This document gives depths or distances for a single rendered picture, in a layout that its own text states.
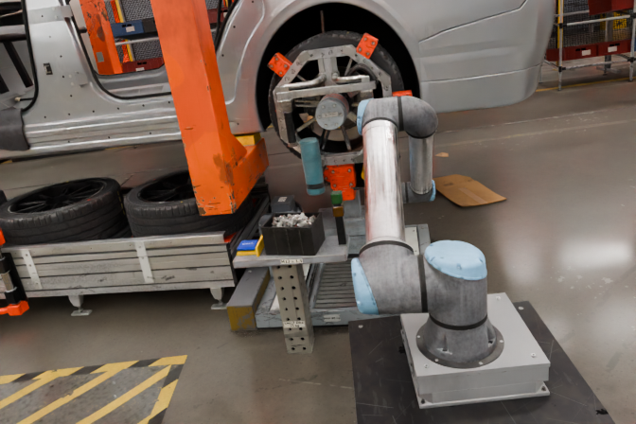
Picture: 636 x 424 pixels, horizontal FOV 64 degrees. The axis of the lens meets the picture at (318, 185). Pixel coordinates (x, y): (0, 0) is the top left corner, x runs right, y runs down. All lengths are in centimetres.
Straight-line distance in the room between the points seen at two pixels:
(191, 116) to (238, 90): 52
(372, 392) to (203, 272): 124
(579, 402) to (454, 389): 30
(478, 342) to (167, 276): 161
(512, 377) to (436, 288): 30
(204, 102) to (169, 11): 36
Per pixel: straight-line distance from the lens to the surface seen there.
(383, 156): 156
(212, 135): 214
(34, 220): 295
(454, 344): 140
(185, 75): 212
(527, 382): 147
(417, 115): 170
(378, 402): 148
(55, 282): 290
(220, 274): 248
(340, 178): 246
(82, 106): 301
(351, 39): 242
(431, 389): 142
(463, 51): 251
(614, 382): 207
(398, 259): 135
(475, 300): 136
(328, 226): 267
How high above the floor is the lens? 130
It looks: 19 degrees down
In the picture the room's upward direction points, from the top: 8 degrees counter-clockwise
